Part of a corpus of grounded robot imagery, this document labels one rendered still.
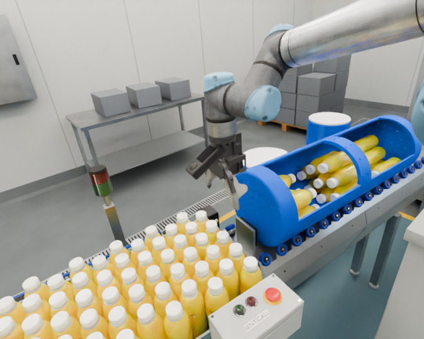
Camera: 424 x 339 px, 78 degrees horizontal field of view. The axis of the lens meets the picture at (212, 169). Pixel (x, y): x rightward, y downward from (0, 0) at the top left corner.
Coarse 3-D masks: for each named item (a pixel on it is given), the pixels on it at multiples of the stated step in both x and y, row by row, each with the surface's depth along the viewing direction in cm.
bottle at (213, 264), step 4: (208, 256) 79; (220, 256) 80; (204, 260) 81; (208, 260) 79; (212, 260) 79; (216, 260) 79; (220, 260) 79; (212, 264) 78; (216, 264) 78; (212, 268) 79; (216, 268) 79; (216, 272) 79
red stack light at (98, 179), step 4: (104, 172) 93; (92, 176) 92; (96, 176) 92; (100, 176) 92; (104, 176) 94; (108, 176) 96; (92, 180) 93; (96, 180) 93; (100, 180) 93; (104, 180) 94; (96, 184) 93
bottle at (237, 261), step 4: (228, 256) 80; (232, 256) 79; (236, 256) 78; (240, 256) 79; (244, 256) 80; (232, 260) 79; (236, 260) 78; (240, 260) 78; (236, 264) 78; (240, 264) 79; (236, 268) 79; (240, 268) 79
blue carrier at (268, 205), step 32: (352, 128) 117; (384, 128) 130; (288, 160) 114; (352, 160) 99; (384, 160) 135; (256, 192) 88; (288, 192) 83; (352, 192) 98; (256, 224) 94; (288, 224) 82
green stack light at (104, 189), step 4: (108, 180) 96; (92, 184) 94; (100, 184) 94; (104, 184) 94; (108, 184) 96; (96, 188) 94; (100, 188) 94; (104, 188) 95; (108, 188) 96; (112, 188) 99; (96, 192) 95; (100, 192) 95; (104, 192) 96; (108, 192) 96
